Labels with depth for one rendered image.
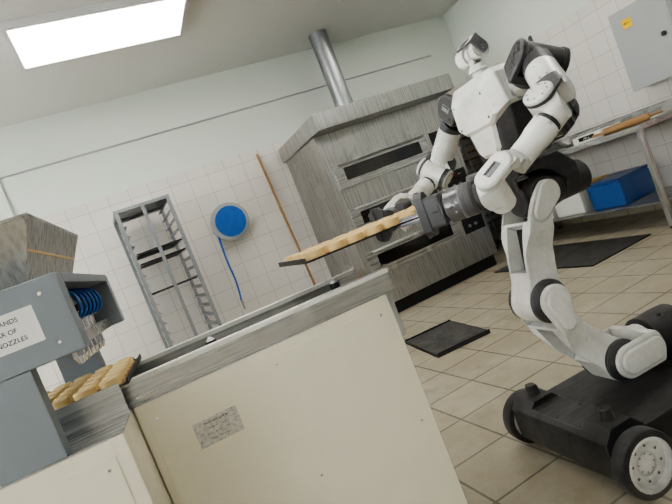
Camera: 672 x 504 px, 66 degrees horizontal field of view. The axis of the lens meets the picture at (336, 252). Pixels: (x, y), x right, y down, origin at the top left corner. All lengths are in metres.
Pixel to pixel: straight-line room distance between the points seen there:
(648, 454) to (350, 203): 3.65
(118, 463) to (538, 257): 1.33
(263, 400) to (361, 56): 5.64
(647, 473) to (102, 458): 1.45
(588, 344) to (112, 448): 1.45
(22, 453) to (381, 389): 0.82
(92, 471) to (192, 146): 4.78
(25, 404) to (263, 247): 4.64
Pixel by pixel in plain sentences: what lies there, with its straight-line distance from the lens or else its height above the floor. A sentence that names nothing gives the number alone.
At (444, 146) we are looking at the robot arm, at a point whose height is 1.18.
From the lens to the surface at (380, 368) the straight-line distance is 1.42.
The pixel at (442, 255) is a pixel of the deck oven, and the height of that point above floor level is 0.34.
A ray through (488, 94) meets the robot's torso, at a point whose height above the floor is 1.26.
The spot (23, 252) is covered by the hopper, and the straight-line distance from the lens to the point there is 1.26.
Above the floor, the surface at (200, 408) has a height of 0.77.
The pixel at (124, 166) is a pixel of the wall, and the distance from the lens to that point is 5.64.
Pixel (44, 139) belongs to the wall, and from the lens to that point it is 5.76.
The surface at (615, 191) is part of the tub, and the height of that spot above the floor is 0.38.
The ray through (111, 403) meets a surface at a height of 0.88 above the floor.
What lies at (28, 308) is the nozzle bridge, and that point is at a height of 1.13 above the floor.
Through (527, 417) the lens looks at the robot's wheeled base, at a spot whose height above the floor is 0.16.
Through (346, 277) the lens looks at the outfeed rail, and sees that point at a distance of 1.69.
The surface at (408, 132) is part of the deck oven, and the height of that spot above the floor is 1.61.
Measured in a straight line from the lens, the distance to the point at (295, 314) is 1.35.
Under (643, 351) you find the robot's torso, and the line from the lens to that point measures 2.01.
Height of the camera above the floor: 1.08
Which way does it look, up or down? 3 degrees down
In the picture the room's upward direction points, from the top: 22 degrees counter-clockwise
